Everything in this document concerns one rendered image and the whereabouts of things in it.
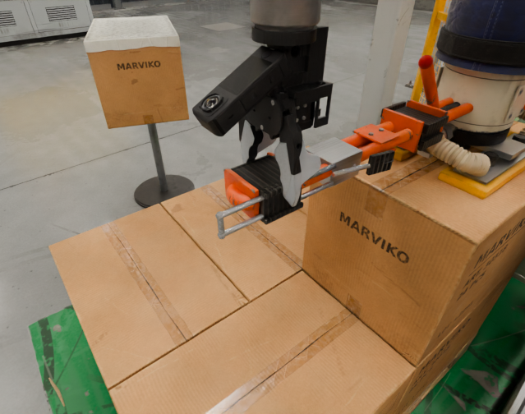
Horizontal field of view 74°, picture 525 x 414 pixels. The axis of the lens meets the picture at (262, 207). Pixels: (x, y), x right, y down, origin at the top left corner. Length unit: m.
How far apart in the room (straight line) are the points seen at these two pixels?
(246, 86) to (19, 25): 7.33
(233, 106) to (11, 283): 1.90
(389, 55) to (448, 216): 1.73
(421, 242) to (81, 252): 1.01
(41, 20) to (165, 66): 5.98
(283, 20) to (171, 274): 0.87
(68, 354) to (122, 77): 1.22
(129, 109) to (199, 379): 1.35
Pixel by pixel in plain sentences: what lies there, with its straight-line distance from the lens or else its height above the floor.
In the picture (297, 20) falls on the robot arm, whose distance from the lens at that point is 0.39.
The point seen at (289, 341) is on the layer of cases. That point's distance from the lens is 0.95.
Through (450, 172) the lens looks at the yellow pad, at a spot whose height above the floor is 0.96.
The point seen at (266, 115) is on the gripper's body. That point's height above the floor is 1.18.
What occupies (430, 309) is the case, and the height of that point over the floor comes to 0.74.
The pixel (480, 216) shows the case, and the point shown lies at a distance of 0.76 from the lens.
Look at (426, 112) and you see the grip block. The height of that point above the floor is 1.09.
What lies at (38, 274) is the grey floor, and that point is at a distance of 2.15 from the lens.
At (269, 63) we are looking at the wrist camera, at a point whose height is 1.25.
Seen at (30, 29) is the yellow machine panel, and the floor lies 0.22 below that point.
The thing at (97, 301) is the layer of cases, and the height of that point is 0.54.
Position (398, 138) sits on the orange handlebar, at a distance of 0.66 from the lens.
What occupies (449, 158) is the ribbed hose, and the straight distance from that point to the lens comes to 0.78.
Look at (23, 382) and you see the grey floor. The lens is 1.76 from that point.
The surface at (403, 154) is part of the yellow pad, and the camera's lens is 0.87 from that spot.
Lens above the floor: 1.35
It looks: 37 degrees down
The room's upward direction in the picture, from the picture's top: straight up
